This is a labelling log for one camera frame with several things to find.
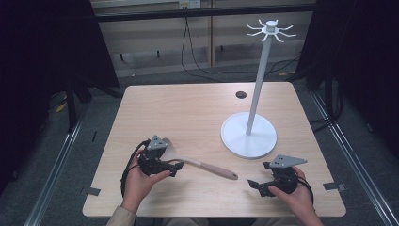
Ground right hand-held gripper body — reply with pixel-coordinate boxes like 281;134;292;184
263;153;308;196

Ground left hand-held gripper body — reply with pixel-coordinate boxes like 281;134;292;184
136;135;172;177

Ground pink wooden-head spatula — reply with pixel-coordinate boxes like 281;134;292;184
162;137;239;181

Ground person's right hand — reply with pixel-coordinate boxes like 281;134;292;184
267;166;315;218

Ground person's left hand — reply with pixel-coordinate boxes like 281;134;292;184
121;150;172;215

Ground white hook stand rack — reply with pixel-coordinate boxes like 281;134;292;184
220;18;297;160

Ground grey tape strip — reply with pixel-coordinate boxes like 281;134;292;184
85;186;102;197
322;182;346;192

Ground black metal stand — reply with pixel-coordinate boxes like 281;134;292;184
64;74;93;135

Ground dark curtain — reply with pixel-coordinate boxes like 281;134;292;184
0;0;120;192
295;0;399;158

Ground black horizontal bar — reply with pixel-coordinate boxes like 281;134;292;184
94;3;316;23

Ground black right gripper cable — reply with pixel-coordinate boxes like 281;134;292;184
294;172;315;205

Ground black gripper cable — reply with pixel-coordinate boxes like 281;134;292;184
294;172;315;205
120;138;151;199

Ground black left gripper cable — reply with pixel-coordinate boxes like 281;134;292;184
120;138;151;199

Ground metal floor rail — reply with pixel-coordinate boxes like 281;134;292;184
24;121;83;226
310;91;399;226

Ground black floor cables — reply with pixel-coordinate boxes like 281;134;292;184
308;73;344;134

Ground black wall cable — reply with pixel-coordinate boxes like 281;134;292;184
180;16;302;84

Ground wooden upright post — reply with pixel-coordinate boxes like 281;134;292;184
206;0;218;68

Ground white wall socket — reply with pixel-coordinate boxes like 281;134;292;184
178;0;202;10

